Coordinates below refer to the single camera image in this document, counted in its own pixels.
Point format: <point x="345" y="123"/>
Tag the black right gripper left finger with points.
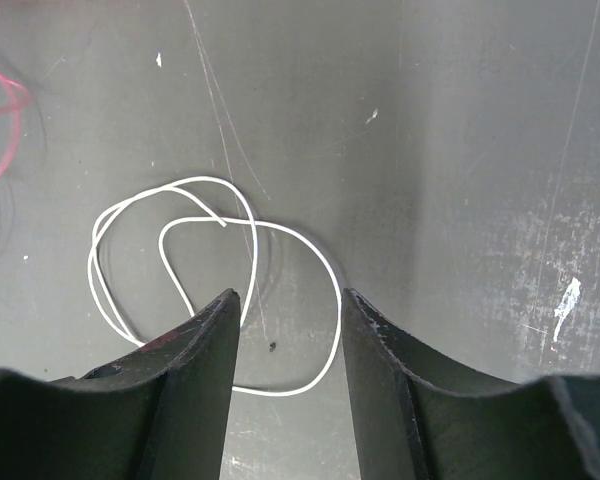
<point x="159" y="412"/>

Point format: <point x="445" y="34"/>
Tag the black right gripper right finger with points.
<point x="418" y="414"/>

